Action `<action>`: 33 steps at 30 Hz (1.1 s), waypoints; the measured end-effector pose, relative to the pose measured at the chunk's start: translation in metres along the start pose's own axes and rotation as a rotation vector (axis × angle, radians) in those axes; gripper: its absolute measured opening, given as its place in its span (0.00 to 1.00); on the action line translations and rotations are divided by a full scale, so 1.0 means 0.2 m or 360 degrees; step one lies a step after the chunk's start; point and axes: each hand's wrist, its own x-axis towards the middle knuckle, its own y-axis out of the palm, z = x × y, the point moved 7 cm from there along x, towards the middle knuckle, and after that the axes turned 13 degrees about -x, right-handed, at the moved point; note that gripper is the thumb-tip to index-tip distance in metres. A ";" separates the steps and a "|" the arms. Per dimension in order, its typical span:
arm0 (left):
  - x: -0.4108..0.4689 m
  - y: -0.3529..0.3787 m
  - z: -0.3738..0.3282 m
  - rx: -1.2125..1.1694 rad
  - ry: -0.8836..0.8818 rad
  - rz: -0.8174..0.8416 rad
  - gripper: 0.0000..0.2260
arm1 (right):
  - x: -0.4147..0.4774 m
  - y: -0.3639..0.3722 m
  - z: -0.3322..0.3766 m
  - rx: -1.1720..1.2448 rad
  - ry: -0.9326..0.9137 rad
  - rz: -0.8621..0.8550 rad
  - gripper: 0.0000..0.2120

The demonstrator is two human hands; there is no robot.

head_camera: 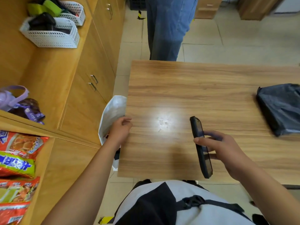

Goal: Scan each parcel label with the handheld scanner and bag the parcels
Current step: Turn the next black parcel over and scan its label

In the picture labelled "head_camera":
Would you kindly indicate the person's left hand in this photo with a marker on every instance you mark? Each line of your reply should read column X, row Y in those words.
column 119, row 133

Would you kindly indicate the person's right hand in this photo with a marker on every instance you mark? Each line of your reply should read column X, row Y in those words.
column 232, row 159

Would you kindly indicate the white woven sack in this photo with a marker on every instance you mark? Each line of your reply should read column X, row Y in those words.
column 112, row 110

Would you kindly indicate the black handheld scanner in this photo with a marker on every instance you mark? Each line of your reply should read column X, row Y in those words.
column 206, row 168

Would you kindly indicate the black labelled parcel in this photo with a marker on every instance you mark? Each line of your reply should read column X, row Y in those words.
column 279, row 107

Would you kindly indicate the person's right forearm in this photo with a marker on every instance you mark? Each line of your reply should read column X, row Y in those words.
column 269, row 196

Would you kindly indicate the person's left forearm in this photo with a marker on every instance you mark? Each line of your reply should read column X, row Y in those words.
column 82, row 192

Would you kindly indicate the person's black trousers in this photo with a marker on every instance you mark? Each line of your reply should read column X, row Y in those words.
column 143, row 182

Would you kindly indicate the person's white black shirt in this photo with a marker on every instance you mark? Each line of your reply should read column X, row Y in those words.
column 211, row 215

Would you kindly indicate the yellow wooden cabinet unit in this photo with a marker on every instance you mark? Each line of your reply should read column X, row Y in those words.
column 70, row 103

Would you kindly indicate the short yellow black hazard tape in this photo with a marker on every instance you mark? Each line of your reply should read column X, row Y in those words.
column 105, row 220

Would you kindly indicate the purple wrapped packet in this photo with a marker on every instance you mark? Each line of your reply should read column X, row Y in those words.
column 30, row 110

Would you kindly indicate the pile of red snack packets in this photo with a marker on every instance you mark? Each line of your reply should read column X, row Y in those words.
column 18, row 166

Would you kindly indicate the white plastic basket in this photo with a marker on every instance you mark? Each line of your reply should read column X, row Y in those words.
column 54, row 39
column 77, row 18

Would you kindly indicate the purple plastic toy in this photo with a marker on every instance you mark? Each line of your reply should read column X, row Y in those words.
column 7, row 100

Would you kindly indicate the long yellow black hazard tape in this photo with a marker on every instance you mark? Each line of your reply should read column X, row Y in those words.
column 140, row 15

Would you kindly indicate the black plastic crate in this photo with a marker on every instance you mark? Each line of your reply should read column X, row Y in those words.
column 137, row 3

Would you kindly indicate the black pouch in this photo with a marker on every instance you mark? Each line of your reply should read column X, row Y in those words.
column 42, row 21

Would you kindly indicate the yellow green fabric roll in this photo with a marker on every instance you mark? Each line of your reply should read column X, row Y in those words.
column 35, row 9
column 52, row 8

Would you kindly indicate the plain wooden cabinet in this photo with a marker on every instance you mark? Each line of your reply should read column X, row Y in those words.
column 255, row 9

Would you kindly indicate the wooden drawer cabinet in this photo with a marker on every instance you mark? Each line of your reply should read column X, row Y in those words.
column 207, row 9

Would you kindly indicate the white cabinet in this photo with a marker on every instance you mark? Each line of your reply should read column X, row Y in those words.
column 288, row 4

